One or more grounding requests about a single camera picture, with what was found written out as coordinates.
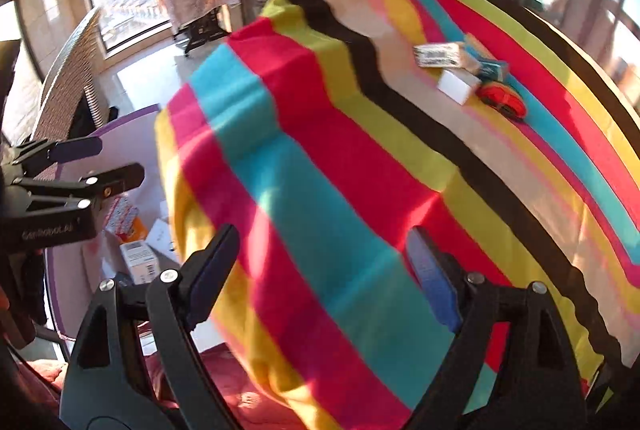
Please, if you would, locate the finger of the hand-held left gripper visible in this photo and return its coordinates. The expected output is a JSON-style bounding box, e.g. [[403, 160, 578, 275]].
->
[[11, 162, 146, 212], [9, 136, 104, 172]]

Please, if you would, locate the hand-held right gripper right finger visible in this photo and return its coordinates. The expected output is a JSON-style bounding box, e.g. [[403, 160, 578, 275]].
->
[[405, 226, 588, 430]]

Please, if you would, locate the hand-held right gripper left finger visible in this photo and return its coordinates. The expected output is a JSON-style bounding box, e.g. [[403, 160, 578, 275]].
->
[[60, 224, 242, 430]]

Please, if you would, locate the white and orange box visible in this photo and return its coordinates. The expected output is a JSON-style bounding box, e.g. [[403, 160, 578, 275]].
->
[[104, 194, 149, 244]]

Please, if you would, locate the round purple bin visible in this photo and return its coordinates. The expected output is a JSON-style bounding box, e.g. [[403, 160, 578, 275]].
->
[[44, 104, 182, 347]]

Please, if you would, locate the white box with dark print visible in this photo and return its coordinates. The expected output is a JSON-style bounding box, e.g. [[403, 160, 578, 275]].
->
[[119, 239, 161, 285]]

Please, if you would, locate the wicker chair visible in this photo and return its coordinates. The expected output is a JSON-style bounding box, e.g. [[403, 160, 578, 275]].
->
[[31, 6, 120, 145]]

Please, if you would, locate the striped colourful tablecloth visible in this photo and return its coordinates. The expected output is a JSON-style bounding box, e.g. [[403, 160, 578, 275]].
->
[[155, 0, 640, 430]]

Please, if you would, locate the red mesh bag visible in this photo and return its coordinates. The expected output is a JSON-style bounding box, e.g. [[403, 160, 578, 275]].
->
[[475, 81, 529, 121]]

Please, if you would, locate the plain white box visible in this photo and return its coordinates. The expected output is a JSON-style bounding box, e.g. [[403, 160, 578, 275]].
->
[[437, 68, 482, 106]]

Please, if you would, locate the white box with label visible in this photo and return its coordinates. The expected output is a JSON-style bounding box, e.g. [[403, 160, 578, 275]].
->
[[413, 42, 469, 71]]

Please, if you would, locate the teal box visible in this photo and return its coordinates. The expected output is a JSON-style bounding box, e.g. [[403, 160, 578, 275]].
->
[[464, 34, 510, 82]]

